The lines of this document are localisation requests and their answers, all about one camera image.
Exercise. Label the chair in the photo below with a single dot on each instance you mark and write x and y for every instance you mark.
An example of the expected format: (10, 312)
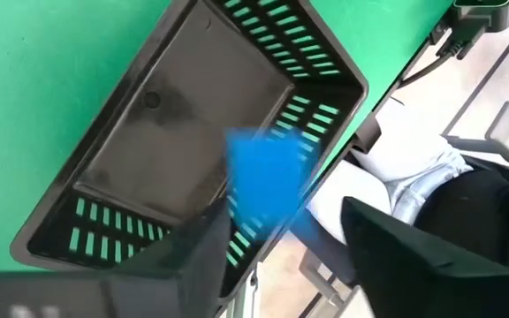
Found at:
(325, 252)

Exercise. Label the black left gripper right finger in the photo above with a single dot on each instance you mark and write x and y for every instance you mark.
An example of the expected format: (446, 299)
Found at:
(396, 274)

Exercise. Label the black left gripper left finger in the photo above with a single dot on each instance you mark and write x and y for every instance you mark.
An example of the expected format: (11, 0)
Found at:
(184, 282)

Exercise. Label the black plastic basket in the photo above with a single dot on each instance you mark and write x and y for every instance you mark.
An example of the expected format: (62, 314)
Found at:
(170, 110)

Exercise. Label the blue cylinder block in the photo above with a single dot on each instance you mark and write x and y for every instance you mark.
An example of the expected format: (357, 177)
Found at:
(268, 176)

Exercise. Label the black camera box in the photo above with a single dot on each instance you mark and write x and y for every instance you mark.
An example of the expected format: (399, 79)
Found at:
(475, 20)

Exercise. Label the person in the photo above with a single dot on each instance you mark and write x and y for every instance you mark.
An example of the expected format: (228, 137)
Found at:
(413, 150)

